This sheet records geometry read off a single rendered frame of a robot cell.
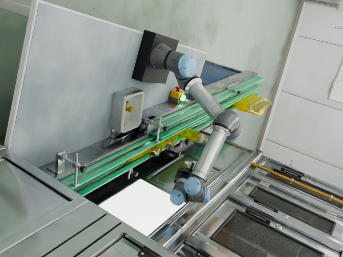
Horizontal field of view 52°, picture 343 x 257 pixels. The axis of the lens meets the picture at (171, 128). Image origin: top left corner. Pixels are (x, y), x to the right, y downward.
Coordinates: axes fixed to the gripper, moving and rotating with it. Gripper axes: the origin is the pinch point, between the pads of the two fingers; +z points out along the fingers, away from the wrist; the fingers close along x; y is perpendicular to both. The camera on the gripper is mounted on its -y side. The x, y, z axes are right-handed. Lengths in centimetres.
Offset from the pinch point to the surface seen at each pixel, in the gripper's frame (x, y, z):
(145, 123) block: -14.9, 34.2, 9.1
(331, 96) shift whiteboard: 111, -189, 560
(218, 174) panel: 12.0, -14.0, 16.4
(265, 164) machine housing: 18, -44, 54
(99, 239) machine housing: -26, 15, -97
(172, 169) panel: 11.9, 13.6, 8.5
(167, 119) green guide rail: -14.0, 24.1, 22.6
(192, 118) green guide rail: -6, 13, 52
